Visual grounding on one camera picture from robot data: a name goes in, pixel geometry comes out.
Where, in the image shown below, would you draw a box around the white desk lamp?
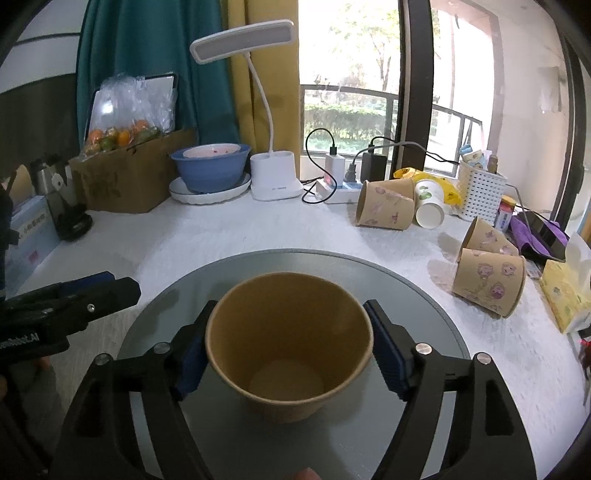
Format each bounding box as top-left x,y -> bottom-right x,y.
190,19 -> 304,201

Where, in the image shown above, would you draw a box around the balcony railing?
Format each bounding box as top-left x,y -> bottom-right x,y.
300,84 -> 483,153

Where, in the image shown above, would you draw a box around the cardboard box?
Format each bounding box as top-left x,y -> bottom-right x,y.
69,128 -> 197,214

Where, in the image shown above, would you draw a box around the white charger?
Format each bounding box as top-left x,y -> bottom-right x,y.
324,147 -> 346,185

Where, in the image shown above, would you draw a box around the yellow curtain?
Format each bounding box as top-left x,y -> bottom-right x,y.
226,0 -> 301,155

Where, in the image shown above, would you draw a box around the plain brown paper cup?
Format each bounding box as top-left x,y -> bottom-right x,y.
204,272 -> 374,424

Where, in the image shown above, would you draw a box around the teal curtain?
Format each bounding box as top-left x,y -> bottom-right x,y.
76,0 -> 241,148

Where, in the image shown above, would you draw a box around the black charger cable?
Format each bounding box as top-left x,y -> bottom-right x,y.
302,128 -> 339,204

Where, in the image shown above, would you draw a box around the small yellow capped bottle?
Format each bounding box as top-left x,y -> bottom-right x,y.
496,196 -> 517,232

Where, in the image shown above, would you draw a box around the white paper cup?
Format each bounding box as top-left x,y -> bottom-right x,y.
414,179 -> 445,229

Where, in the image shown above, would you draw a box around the white power strip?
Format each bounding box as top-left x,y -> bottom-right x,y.
316,178 -> 365,205

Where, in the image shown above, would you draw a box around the black stand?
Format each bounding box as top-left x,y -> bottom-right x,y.
46,157 -> 93,241

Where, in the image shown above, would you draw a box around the blue capped packets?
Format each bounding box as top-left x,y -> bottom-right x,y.
459,144 -> 493,169

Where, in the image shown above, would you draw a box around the black adapter cable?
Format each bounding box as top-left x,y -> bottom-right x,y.
369,136 -> 461,165

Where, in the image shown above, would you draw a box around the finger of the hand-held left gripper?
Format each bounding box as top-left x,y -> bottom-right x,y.
0,277 -> 142,341
0,271 -> 116,306

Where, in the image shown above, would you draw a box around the brown printed paper cup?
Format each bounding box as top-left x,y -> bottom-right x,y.
462,217 -> 520,264
451,248 -> 527,318
355,181 -> 415,230
367,178 -> 416,199

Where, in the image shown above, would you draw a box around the white plate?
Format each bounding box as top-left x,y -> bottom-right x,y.
168,172 -> 252,205

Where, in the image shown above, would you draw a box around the grey round turntable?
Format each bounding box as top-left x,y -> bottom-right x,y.
115,249 -> 471,480

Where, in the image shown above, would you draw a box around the plastic bag of oranges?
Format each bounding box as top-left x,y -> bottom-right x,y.
83,74 -> 178,157

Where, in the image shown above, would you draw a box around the pink bowl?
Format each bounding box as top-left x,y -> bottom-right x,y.
183,143 -> 242,160

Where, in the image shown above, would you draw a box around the blue bowl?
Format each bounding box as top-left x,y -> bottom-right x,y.
170,144 -> 251,193

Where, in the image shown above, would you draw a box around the purple cloth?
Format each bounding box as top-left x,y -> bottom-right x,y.
508,211 -> 571,260

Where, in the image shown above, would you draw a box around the yellow plastic bag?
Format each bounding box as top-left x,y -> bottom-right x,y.
393,167 -> 462,207

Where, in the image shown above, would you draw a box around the white perforated basket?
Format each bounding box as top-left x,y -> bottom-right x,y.
457,159 -> 509,223

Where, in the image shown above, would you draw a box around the yellow tissue pack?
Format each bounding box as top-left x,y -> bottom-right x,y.
539,233 -> 591,334

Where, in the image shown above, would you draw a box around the silver thermos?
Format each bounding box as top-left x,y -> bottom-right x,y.
31,159 -> 52,197

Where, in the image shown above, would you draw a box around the black power adapter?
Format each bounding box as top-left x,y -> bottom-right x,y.
360,151 -> 387,183

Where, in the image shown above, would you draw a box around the light blue box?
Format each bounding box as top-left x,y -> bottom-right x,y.
9,196 -> 62,278

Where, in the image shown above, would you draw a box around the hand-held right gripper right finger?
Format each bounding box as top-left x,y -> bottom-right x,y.
362,299 -> 533,480

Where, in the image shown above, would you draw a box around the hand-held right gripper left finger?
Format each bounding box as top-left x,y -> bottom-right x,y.
48,299 -> 219,480

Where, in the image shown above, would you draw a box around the black phone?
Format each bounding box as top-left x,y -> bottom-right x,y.
522,211 -> 567,263

